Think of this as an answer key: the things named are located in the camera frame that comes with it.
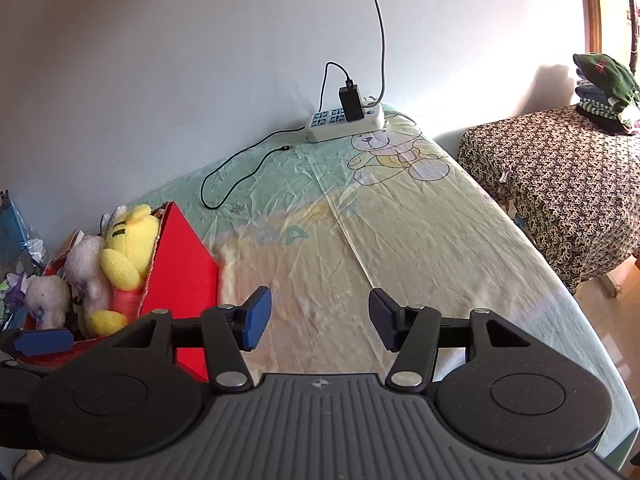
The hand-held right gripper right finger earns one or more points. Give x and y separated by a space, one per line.
382 317

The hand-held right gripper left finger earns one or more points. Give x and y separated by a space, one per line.
257 317

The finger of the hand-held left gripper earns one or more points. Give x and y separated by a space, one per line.
42 341

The white plush with checked bow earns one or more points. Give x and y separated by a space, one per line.
47 300

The red cardboard box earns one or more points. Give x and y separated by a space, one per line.
185 270

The white plush rabbit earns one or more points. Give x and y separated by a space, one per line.
87 260

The yellow plush tiger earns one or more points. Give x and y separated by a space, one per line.
127 240

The clear plastic bag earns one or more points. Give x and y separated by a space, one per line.
34 252

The blue paper bag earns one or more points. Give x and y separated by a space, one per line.
10 225

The white power strip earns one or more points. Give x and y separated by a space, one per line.
325 132

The black charger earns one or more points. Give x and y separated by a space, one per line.
352 105

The wooden window frame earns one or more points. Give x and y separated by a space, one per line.
592 5

